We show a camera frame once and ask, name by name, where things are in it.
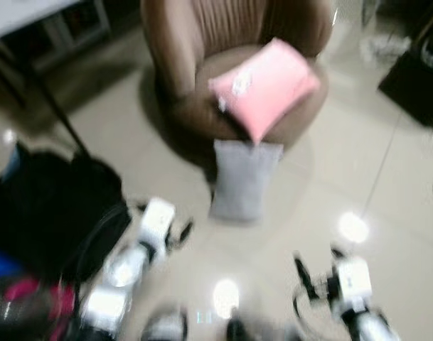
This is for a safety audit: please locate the grey pillow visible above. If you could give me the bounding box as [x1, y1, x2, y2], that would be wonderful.
[209, 139, 284, 222]

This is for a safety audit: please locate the pink pillow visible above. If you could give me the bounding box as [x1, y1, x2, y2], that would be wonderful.
[208, 37, 322, 145]

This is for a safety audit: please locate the black bag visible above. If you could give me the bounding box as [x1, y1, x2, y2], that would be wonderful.
[0, 148, 132, 285]

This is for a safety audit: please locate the pink red item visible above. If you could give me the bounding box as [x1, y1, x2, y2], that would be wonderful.
[0, 277, 76, 340]

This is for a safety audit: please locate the brown round armchair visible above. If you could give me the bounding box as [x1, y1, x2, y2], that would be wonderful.
[140, 0, 336, 168]

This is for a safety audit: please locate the blue item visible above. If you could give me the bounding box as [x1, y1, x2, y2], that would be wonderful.
[0, 240, 23, 279]

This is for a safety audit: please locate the black slanted pole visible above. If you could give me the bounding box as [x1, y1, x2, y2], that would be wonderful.
[23, 60, 90, 157]

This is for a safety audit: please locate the black box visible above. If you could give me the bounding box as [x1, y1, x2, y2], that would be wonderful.
[378, 48, 433, 129]

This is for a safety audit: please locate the white plastic bag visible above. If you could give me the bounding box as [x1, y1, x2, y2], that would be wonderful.
[360, 34, 410, 66]

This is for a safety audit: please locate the white table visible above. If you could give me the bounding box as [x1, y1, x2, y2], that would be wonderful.
[0, 0, 110, 52]

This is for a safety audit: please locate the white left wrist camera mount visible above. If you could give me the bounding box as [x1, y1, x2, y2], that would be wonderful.
[140, 198, 176, 247]

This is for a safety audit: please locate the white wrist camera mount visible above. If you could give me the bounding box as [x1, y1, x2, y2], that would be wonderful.
[140, 198, 176, 247]
[335, 256, 374, 302]

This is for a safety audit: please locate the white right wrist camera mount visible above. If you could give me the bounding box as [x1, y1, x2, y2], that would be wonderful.
[335, 256, 374, 302]

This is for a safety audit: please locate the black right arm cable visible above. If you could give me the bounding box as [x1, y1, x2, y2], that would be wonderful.
[292, 290, 332, 329]

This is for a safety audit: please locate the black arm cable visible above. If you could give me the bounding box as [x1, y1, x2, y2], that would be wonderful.
[292, 290, 332, 329]
[75, 202, 133, 286]

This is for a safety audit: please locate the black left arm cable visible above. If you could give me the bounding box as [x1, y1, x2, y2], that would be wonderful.
[75, 202, 133, 286]

